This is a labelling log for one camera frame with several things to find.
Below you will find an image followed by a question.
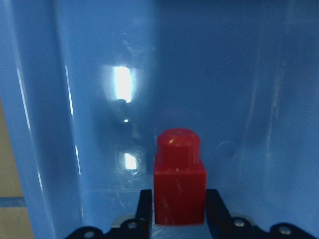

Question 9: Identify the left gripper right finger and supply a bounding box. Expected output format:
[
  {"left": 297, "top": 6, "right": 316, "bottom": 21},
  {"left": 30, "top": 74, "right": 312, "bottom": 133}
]
[{"left": 205, "top": 189, "right": 232, "bottom": 239}]

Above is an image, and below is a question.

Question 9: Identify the red block with stud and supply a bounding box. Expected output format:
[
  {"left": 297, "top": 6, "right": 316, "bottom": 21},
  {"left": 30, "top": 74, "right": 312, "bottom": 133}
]
[{"left": 154, "top": 128, "right": 207, "bottom": 226}]

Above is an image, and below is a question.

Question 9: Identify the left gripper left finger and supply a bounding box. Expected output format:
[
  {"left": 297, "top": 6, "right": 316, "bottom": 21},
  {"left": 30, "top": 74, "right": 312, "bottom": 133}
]
[{"left": 135, "top": 189, "right": 153, "bottom": 237}]

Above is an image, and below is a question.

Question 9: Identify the blue plastic tray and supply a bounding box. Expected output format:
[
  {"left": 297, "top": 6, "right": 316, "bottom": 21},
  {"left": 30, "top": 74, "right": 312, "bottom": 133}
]
[{"left": 0, "top": 0, "right": 319, "bottom": 239}]

